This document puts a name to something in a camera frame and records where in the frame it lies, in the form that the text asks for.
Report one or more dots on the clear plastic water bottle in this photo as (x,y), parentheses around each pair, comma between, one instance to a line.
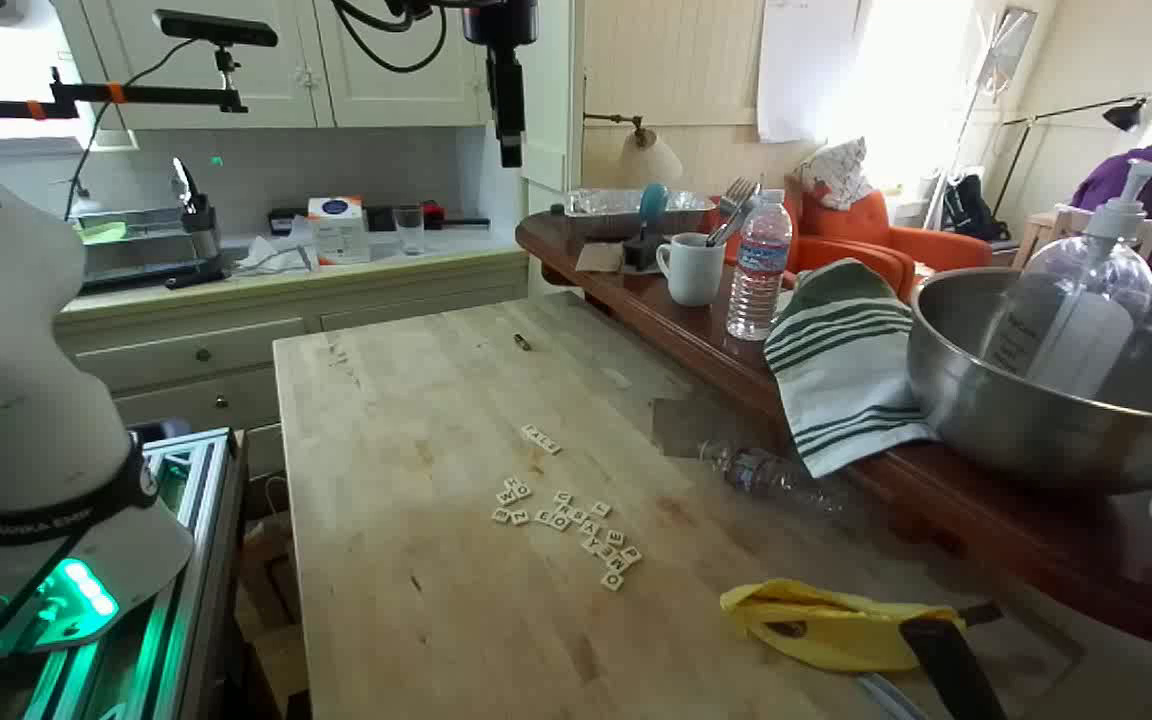
(762,258)

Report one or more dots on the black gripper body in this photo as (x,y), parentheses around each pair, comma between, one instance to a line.
(503,28)

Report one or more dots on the green striped white towel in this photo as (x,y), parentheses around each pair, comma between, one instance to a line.
(838,355)

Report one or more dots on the scattered white letter tiles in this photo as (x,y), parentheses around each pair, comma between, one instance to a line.
(585,523)

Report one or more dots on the white letter tile strip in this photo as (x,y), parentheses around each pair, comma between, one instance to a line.
(539,439)

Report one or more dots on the white paper towel roll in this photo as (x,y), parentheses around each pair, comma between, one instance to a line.
(336,227)

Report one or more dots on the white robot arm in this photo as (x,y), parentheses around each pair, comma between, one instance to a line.
(82,527)

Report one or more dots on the clear pump sanitizer bottle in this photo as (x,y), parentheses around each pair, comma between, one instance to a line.
(1079,300)

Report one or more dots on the orange armchair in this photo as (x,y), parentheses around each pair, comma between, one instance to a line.
(899,255)

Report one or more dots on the dark wooden side counter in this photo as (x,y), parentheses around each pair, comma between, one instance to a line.
(1087,552)

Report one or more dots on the white ceramic mug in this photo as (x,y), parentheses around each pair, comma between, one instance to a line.
(690,267)

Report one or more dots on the green lit robot base rail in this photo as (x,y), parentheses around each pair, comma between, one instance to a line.
(79,649)

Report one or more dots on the black camera on boom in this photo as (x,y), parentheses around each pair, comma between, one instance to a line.
(222,32)

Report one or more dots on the large steel mixing bowl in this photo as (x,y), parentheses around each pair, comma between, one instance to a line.
(1025,433)

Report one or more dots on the teal scoop on black stand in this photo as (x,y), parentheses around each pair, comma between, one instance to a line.
(651,214)

